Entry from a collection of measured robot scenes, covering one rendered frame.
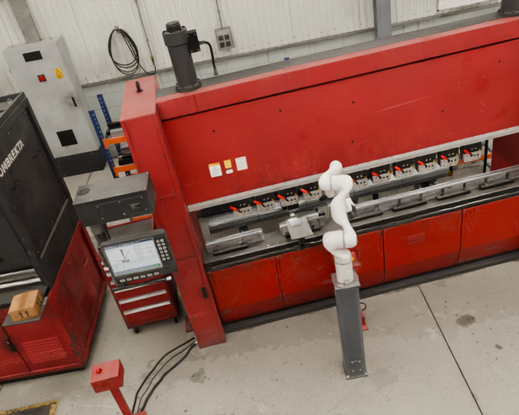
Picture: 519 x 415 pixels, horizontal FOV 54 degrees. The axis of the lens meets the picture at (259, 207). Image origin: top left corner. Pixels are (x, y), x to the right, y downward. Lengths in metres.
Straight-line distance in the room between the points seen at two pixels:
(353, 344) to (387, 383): 0.47
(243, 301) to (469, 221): 2.14
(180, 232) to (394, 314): 2.09
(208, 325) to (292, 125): 1.94
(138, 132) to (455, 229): 2.89
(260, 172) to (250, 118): 0.46
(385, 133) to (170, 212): 1.80
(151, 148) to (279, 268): 1.61
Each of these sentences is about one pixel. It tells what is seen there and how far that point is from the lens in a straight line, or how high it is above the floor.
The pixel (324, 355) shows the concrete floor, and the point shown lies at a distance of 4.62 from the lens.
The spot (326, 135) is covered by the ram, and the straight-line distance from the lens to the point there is 4.08.
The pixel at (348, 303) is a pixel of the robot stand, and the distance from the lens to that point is 3.82.
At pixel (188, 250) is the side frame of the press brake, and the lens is 4.16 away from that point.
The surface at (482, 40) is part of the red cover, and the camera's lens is 4.32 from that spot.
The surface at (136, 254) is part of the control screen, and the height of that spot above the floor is 1.46.
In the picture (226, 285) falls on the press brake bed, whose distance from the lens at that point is 4.55.
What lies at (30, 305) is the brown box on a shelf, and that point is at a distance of 4.34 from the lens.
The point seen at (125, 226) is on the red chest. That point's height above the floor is 0.98.
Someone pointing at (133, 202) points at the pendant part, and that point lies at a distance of 3.48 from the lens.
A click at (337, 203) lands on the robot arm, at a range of 3.45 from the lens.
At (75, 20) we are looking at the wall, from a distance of 8.15.
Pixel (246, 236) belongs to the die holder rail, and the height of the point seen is 0.95.
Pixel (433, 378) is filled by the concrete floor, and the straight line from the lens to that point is 4.47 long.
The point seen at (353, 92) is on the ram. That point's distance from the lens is 4.01.
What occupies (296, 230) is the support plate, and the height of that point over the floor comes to 1.00.
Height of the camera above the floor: 3.54
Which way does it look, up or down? 33 degrees down
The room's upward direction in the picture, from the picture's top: 12 degrees counter-clockwise
